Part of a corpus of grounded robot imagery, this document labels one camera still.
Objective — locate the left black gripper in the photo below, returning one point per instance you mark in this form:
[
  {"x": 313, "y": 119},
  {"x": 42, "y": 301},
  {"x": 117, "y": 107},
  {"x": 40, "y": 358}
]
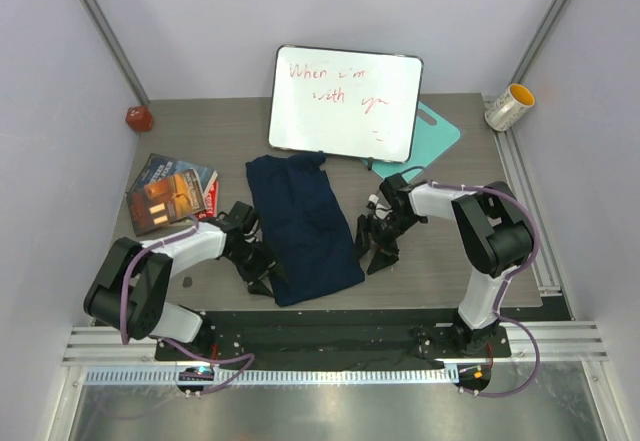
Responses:
[{"x": 267, "y": 262}]

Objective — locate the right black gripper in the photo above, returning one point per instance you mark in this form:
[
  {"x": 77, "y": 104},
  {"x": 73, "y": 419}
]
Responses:
[{"x": 385, "y": 256}]

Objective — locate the dark blue t shirt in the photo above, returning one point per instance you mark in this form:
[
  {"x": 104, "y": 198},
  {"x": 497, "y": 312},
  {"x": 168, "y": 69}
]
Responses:
[{"x": 304, "y": 226}]

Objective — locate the red paperback book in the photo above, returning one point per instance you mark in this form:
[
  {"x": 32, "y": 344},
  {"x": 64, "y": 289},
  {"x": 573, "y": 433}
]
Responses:
[{"x": 211, "y": 201}]

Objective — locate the dark orange cover book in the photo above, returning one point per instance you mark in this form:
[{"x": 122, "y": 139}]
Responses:
[{"x": 166, "y": 201}]

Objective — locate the white whiteboard with red writing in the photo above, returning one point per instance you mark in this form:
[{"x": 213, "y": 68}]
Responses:
[{"x": 345, "y": 103}]

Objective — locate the blue nineteen eighty-four book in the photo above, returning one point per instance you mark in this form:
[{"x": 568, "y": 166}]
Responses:
[{"x": 159, "y": 167}]

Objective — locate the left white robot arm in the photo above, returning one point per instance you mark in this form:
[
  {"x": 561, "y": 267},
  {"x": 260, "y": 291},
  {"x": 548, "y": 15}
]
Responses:
[{"x": 129, "y": 292}]

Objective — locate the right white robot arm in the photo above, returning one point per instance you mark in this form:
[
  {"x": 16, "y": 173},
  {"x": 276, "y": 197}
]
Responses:
[{"x": 498, "y": 235}]

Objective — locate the white mug yellow inside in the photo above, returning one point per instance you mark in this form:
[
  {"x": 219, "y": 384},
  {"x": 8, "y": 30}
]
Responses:
[{"x": 509, "y": 107}]

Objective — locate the red cube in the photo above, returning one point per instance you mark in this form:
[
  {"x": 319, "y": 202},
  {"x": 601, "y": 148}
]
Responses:
[{"x": 139, "y": 119}]

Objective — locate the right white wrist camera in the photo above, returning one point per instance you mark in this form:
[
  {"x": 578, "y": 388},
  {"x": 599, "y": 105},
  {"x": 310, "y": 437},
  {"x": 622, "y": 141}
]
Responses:
[{"x": 374, "y": 204}]

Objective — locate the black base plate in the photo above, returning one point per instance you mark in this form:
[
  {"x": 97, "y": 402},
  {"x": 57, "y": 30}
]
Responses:
[{"x": 414, "y": 333}]

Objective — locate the aluminium rail frame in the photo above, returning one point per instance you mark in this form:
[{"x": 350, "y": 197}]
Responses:
[{"x": 226, "y": 133}]

